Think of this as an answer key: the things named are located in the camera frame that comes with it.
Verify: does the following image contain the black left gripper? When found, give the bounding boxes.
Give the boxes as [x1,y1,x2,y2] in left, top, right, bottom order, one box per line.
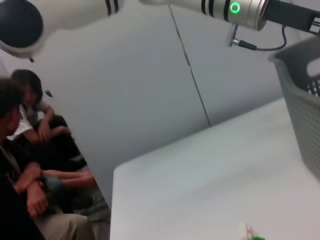
[262,0,320,36]

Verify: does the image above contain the white toy brick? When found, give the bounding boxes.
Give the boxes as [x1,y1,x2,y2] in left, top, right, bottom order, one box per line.
[239,221,255,240]

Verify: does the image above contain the grey perforated plastic storage bin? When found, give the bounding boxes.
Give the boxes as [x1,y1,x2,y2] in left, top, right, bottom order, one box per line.
[268,36,320,181]

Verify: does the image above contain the seated person in white shirt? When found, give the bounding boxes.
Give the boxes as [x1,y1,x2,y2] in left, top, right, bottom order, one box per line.
[6,69,88,171]

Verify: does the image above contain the person in khaki trousers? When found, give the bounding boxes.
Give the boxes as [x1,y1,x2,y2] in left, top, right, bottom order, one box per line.
[0,78,98,240]

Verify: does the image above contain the left arm cable with plug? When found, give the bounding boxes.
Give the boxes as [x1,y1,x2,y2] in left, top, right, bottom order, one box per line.
[225,23,288,52]

